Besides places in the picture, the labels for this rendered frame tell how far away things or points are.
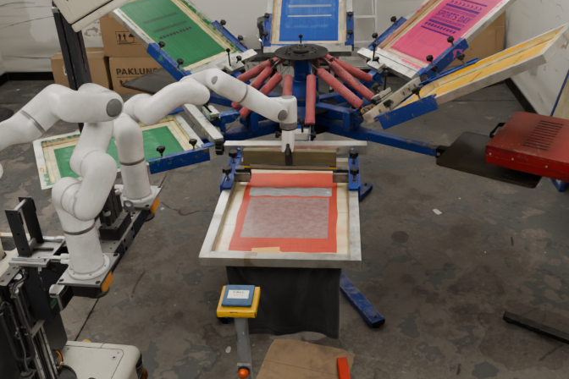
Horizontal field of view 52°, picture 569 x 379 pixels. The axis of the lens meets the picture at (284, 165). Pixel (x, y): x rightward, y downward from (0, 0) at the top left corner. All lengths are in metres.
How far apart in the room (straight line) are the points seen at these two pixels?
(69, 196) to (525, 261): 2.89
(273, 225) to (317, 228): 0.18
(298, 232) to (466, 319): 1.40
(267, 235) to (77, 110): 0.97
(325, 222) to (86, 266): 0.95
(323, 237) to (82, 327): 1.73
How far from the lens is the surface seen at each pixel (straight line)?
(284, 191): 2.54
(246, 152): 2.52
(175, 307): 3.49
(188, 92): 2.14
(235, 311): 1.96
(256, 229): 2.32
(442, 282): 3.62
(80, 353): 2.96
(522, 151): 2.68
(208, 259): 2.15
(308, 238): 2.25
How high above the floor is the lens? 2.25
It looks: 28 degrees down
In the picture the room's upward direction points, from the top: 3 degrees counter-clockwise
